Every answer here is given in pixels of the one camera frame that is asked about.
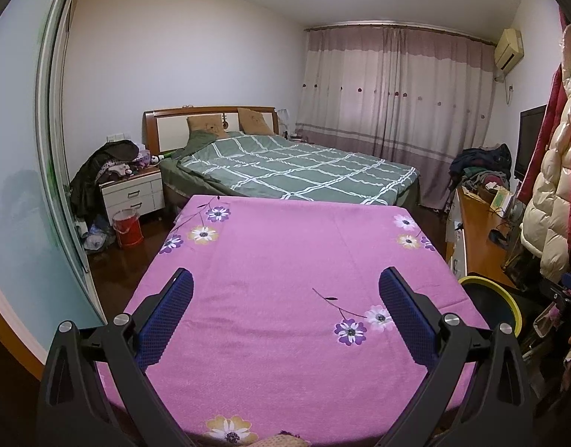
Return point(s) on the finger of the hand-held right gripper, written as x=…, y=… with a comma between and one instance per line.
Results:
x=567, y=295

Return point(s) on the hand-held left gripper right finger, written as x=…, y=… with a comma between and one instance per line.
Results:
x=406, y=321

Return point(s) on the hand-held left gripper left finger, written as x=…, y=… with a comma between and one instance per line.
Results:
x=166, y=321

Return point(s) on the yellow rimmed trash bin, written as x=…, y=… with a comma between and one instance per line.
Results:
x=499, y=288

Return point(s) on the cream down jacket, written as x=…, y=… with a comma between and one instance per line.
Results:
x=546, y=205

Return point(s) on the red bucket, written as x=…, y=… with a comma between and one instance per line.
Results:
x=128, y=230

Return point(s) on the crumpled plastic bags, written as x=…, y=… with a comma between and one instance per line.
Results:
x=99, y=240

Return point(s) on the wooden cabinet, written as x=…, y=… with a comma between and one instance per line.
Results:
x=476, y=237

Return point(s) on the pale green box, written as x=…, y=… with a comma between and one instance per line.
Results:
x=502, y=201

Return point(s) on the pink floral tablecloth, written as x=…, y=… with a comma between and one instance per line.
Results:
x=290, y=265

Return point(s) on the white nightstand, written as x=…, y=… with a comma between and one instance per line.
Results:
x=131, y=195

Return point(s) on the black television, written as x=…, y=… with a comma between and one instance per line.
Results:
x=529, y=144

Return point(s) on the mixed clothes pile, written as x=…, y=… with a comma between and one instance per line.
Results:
x=481, y=163

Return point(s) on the dark clothes pile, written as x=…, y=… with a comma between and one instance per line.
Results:
x=99, y=167

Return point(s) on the bed with green quilt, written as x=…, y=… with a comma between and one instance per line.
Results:
x=290, y=167

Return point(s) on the red quilted jacket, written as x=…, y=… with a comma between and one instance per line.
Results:
x=554, y=102

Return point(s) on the wooden bed headboard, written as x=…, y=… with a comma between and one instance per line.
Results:
x=171, y=125

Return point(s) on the brown pillow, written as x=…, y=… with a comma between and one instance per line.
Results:
x=255, y=121
x=206, y=125

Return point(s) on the sliding door wardrobe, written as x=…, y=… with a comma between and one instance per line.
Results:
x=24, y=172

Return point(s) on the pink curtain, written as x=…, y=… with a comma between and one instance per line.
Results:
x=392, y=102

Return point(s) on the bedside lamp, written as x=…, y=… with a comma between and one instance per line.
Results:
x=284, y=121

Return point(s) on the white wall outlet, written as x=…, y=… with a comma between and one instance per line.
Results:
x=116, y=138

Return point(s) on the wall air conditioner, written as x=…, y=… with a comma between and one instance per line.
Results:
x=509, y=49

